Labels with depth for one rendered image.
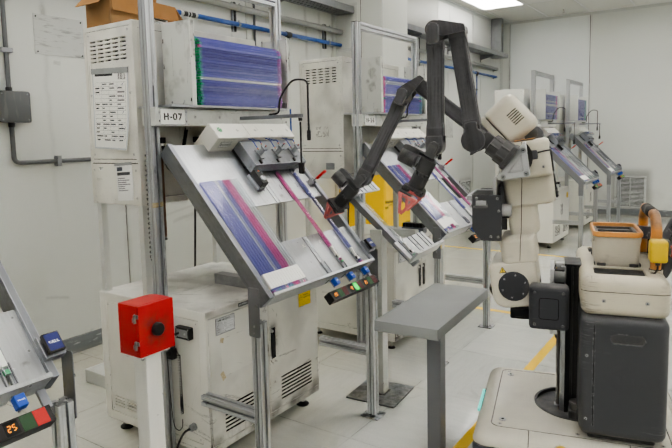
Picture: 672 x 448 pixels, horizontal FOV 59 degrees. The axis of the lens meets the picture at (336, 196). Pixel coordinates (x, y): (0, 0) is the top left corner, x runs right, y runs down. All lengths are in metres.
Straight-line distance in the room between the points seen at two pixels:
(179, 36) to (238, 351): 1.25
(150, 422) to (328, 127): 2.14
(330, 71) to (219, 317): 1.79
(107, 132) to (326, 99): 1.47
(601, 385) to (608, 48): 8.01
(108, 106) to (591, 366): 2.00
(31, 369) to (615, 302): 1.61
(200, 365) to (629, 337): 1.48
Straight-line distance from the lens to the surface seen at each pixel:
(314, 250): 2.37
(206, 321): 2.30
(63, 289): 3.88
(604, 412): 2.14
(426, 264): 3.81
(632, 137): 9.67
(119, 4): 2.65
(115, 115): 2.54
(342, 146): 3.52
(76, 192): 3.86
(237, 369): 2.47
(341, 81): 3.54
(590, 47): 9.84
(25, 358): 1.59
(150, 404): 1.97
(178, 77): 2.42
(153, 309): 1.87
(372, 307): 2.66
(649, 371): 2.10
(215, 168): 2.37
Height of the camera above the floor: 1.26
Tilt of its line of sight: 6 degrees down
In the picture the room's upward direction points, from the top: 1 degrees counter-clockwise
